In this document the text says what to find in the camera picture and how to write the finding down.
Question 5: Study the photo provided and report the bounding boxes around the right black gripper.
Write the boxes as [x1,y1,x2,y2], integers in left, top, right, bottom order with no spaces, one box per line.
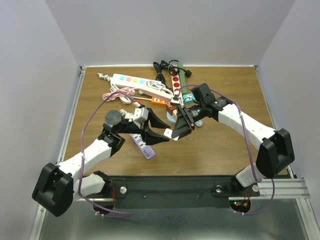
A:
[171,102,206,142]

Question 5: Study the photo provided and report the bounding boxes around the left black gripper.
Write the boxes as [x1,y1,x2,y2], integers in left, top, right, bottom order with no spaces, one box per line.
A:
[117,108,170,146]

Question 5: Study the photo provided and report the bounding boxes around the white cube adapter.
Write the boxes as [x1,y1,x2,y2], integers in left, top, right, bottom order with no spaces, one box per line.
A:
[163,128,179,141]

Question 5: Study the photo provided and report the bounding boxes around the purple power strip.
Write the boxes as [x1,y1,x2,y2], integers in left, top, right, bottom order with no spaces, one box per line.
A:
[130,134,156,160]

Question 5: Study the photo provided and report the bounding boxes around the dark red cube socket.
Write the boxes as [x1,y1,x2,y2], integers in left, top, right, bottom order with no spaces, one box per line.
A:
[166,102,176,115]

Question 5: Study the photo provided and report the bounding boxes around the peach cube socket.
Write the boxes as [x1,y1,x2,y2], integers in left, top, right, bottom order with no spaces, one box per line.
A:
[172,109,178,122]

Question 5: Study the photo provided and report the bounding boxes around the light blue round socket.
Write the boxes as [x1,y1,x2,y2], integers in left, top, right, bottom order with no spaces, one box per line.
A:
[166,112,176,125]

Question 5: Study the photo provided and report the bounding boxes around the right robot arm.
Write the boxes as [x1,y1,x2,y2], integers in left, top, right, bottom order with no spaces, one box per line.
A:
[170,83,295,195]

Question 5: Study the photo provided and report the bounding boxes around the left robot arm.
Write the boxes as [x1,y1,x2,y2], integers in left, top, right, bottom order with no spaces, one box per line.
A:
[31,106,170,217]

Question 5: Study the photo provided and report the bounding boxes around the teal power strip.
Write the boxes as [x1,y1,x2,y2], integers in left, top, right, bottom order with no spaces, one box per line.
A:
[182,93,196,105]

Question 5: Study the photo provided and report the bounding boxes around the orange power strip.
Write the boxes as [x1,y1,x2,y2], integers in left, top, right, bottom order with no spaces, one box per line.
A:
[151,97,167,107]

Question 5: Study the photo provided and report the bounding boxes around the pink power strip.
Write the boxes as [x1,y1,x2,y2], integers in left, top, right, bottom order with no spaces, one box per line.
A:
[140,80,174,102]

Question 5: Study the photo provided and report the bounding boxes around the green power strip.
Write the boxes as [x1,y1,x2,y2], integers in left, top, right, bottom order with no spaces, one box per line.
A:
[177,61,188,95]

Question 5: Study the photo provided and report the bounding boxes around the cream red-outlet power strip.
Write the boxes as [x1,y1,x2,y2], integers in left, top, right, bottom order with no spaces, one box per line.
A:
[169,62,182,97]

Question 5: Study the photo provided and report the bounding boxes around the white multicolour power strip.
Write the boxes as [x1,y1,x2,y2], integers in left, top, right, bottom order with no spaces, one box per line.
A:
[110,73,150,89]

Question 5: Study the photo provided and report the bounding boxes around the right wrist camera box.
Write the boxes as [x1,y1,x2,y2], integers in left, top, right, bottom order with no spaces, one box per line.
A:
[170,95,183,106]

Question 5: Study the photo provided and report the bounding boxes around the white power cable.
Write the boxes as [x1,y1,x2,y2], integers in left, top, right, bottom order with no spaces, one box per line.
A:
[118,108,136,121]

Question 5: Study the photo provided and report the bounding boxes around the pink braided cable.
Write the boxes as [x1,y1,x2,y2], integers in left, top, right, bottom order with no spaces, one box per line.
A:
[102,86,136,103]

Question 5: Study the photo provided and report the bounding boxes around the black power cable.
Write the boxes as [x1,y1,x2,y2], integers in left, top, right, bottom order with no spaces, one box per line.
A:
[152,59,193,81]

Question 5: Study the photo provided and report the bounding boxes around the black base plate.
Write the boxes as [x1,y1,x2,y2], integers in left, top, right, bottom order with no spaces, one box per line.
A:
[81,175,251,210]

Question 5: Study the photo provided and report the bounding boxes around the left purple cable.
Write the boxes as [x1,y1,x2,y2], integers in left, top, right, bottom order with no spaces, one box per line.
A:
[77,90,146,219]

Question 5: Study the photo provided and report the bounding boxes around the right aluminium frame rail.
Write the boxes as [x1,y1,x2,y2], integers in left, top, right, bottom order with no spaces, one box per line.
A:
[254,178,312,200]

